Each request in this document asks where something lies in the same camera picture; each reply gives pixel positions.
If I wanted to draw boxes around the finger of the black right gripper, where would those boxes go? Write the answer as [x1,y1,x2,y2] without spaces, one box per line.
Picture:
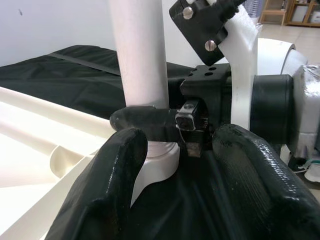
[109,99,209,158]

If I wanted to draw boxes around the brown wooden cabinet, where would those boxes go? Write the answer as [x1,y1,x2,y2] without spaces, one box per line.
[259,0,320,28]

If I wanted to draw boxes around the white plastic table leg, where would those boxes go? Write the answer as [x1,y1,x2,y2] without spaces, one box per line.
[107,0,181,160]

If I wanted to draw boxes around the green white device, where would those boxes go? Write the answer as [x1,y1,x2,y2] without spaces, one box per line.
[297,159,320,183]

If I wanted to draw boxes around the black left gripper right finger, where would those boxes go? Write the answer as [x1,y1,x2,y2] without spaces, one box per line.
[211,123,320,240]

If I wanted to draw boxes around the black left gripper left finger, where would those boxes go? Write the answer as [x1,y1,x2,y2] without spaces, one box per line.
[44,127,148,240]

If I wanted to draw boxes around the white plastic table top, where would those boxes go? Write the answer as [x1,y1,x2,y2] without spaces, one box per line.
[0,86,181,240]

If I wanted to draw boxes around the black tablecloth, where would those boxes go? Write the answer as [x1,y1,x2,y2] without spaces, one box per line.
[0,44,320,240]

